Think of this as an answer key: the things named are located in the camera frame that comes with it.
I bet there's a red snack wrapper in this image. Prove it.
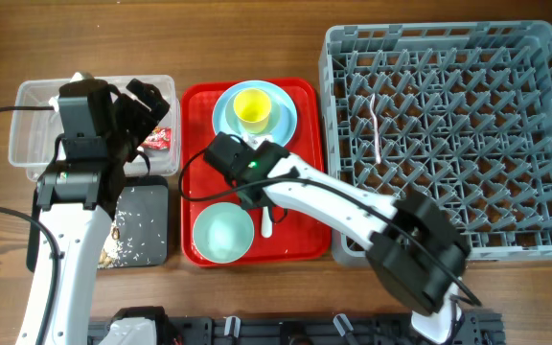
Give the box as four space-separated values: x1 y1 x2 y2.
141 126 172 150

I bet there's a yellow plastic cup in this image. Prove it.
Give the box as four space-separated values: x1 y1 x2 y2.
233 88 272 134

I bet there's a white tissue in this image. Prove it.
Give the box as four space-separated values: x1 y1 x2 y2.
48 96 59 112

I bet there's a white plastic spoon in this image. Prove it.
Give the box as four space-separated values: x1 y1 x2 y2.
261 207 273 239

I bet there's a green bowl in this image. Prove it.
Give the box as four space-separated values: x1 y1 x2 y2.
192 202 255 264

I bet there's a white plastic fork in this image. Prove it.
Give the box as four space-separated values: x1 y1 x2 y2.
369 94 381 164

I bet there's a light blue small bowl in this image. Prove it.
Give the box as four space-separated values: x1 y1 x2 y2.
224 97 281 135

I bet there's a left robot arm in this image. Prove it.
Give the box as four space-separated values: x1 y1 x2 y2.
16 79 171 344

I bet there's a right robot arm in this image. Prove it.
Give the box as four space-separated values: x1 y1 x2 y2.
225 142 471 344

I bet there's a black waste tray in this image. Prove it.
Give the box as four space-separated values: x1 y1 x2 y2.
25 174 171 273

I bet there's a grey dishwasher rack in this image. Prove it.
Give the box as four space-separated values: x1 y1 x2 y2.
318 20 552 261

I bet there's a light blue plate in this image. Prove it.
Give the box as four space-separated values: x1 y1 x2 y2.
212 80 297 147

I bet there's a clear plastic bin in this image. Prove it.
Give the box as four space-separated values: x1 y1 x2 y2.
8 75 180 181

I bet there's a red plastic tray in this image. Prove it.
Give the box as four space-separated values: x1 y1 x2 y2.
180 78 331 267

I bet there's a food scraps and rice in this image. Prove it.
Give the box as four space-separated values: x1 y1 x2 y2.
97 185 162 268

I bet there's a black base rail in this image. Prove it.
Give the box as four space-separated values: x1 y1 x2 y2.
86 313 505 345

